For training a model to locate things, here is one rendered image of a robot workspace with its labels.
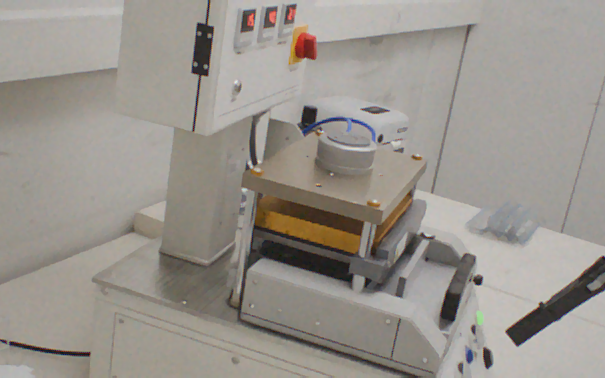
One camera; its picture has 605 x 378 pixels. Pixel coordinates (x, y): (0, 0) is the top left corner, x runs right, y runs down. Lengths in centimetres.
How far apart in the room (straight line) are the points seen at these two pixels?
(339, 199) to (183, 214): 28
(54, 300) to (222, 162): 45
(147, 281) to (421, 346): 37
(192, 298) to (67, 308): 38
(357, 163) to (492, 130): 257
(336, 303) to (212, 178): 26
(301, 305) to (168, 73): 32
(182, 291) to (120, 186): 62
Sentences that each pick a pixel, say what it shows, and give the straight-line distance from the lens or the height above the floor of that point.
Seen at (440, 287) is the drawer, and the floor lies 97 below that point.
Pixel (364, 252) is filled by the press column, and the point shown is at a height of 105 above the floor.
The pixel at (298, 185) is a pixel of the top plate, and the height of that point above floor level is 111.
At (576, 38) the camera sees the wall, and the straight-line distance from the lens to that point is 348.
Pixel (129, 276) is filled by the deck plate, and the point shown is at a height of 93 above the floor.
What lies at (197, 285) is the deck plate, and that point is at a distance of 109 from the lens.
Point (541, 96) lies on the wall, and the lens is 353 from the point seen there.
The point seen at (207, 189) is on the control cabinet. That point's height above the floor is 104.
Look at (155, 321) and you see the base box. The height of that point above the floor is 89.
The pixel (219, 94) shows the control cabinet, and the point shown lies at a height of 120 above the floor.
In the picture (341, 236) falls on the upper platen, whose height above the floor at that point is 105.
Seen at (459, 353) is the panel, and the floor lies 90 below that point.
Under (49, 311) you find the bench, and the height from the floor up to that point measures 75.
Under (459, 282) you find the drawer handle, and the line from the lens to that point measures 105.
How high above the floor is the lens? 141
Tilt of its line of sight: 19 degrees down
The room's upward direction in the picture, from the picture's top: 10 degrees clockwise
